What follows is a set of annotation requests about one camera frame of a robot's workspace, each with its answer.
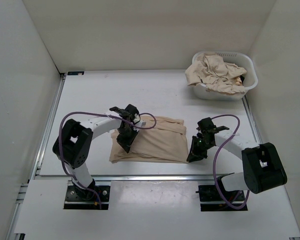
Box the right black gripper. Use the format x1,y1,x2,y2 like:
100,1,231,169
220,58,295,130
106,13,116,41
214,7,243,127
186,135,214,163

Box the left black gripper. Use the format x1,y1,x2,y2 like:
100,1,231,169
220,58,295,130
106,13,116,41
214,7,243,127
116,125,139,152

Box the beige trousers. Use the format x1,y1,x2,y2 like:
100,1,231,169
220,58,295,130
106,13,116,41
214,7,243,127
109,116,189,164

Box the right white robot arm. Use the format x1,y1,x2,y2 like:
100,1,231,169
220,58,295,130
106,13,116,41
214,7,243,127
187,125,288,200

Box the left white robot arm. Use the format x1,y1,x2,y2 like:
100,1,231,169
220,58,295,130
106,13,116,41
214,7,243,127
52,104,143,201

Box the beige clothes pile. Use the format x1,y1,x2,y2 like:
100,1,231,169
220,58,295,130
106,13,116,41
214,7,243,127
185,52,247,95

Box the blue white sticker label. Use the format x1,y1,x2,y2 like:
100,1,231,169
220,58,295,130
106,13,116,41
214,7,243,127
67,71,85,76

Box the white laundry basket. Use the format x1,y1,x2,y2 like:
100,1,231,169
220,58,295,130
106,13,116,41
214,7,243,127
185,51,258,101

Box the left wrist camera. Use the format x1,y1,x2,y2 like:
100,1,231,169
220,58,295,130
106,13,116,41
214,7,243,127
123,104,141,124

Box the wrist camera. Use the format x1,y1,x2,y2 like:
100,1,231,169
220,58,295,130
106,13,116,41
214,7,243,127
197,117,216,135
123,104,141,124

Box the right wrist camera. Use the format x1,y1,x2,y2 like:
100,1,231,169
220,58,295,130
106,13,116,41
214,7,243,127
197,117,216,135

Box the right aluminium rail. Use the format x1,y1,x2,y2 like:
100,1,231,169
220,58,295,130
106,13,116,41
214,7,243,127
242,96,263,144

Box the aluminium rail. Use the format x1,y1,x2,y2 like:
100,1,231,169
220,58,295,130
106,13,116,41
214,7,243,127
19,173,273,183
242,96,263,144
28,73,67,181

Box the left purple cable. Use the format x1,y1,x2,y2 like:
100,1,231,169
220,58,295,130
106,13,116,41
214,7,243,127
58,111,158,206

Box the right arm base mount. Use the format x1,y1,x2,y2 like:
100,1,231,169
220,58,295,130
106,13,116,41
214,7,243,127
196,185,248,212

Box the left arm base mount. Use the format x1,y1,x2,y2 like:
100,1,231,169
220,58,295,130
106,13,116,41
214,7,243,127
63,181,111,211

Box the left aluminium rail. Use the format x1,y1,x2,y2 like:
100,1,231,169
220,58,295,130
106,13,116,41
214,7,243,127
28,73,67,181

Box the front aluminium rail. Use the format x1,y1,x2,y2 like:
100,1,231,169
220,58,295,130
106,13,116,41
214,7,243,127
19,173,273,183

